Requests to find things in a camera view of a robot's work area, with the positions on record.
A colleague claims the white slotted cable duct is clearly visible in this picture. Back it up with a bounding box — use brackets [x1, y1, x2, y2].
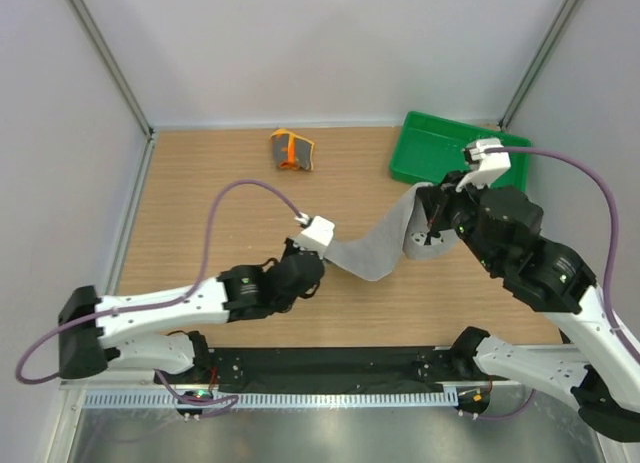
[83, 387, 458, 410]

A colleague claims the right aluminium frame post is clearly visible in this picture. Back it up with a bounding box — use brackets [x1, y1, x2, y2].
[498, 0, 584, 132]

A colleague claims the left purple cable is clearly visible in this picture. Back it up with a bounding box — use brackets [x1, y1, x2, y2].
[14, 179, 312, 420]

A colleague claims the aluminium frame post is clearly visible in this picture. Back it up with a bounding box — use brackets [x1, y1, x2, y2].
[498, 0, 584, 132]
[67, 0, 154, 139]

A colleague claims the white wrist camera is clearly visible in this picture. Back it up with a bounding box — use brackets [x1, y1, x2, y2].
[292, 214, 335, 255]
[455, 138, 511, 193]

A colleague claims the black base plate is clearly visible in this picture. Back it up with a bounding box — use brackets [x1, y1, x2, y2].
[165, 347, 487, 395]

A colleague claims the rolled grey orange towel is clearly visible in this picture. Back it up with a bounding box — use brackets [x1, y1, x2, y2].
[269, 128, 315, 172]

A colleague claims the grey panda towel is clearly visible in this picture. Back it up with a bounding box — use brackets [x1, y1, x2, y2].
[324, 183, 458, 282]

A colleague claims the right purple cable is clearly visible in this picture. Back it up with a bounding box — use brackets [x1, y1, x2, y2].
[469, 145, 640, 424]

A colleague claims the left aluminium frame post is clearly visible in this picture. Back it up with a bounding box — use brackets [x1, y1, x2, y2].
[67, 0, 154, 139]

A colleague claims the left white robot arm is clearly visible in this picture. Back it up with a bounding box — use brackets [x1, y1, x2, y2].
[58, 238, 326, 383]

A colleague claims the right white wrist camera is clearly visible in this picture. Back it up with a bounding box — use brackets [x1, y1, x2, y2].
[455, 138, 511, 193]

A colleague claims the purple cable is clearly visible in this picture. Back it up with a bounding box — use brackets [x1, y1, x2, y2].
[14, 179, 312, 420]
[469, 145, 640, 424]

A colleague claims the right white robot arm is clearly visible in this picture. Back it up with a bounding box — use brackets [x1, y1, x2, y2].
[417, 171, 639, 443]

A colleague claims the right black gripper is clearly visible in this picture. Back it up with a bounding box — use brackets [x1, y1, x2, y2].
[416, 168, 501, 272]

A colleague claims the green plastic tray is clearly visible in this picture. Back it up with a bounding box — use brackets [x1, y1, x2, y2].
[389, 111, 531, 185]

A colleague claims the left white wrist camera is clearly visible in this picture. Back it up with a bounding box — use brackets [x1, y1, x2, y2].
[292, 214, 335, 255]

